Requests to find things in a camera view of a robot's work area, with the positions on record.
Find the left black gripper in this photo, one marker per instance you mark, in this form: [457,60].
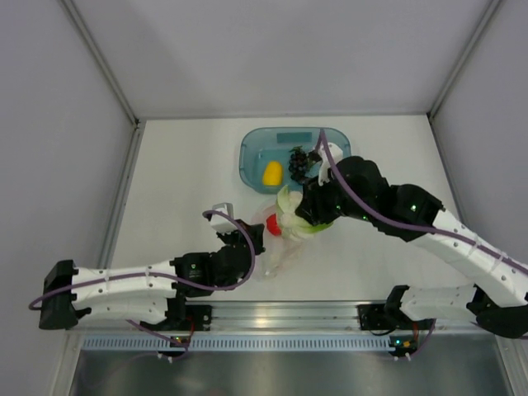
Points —
[236,233]

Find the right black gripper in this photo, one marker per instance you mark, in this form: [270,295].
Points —
[313,206]

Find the red fake food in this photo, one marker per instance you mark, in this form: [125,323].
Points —
[273,226]

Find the clear dotted zip bag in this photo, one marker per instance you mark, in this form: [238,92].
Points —
[280,253]

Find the green fake lettuce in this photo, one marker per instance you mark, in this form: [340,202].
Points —
[287,200]

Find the white fake food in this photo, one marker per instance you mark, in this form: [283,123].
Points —
[295,228]

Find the dark blue fake food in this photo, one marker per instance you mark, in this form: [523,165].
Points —
[300,163]

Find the yellow fake food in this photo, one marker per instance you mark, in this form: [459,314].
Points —
[273,174]

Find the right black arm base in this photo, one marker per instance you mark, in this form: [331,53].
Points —
[373,319]

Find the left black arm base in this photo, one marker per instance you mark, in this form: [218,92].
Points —
[194,317]

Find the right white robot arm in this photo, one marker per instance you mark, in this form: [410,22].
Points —
[495,297]

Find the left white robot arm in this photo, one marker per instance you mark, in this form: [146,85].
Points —
[152,296]

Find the teal plastic bin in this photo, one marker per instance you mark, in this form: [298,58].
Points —
[263,145]

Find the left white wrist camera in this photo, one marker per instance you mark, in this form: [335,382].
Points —
[220,218]

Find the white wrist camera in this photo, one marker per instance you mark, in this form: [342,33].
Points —
[220,218]
[336,154]

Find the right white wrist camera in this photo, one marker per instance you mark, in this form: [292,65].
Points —
[336,154]

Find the aluminium mounting rail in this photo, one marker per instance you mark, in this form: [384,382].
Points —
[284,316]

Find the slotted cable duct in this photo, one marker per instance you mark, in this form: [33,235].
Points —
[225,342]

